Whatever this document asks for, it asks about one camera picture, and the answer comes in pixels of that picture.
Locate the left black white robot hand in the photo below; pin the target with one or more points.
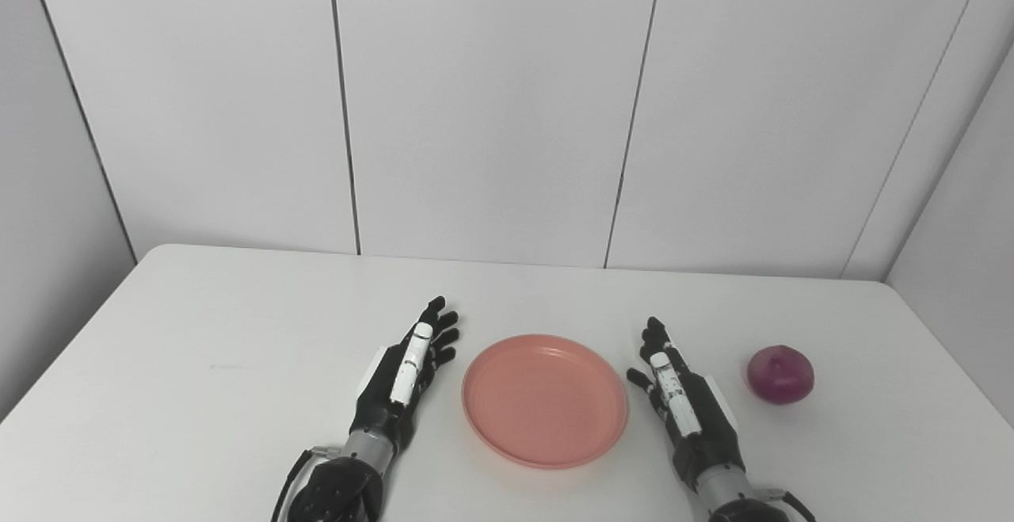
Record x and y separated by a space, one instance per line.
384 403

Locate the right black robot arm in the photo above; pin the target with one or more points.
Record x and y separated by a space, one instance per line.
741 502

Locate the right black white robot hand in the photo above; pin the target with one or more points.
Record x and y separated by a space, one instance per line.
705 427

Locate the pink round plate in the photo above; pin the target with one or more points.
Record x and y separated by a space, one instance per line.
545 401

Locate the purple red onion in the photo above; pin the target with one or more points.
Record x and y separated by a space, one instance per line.
780 375

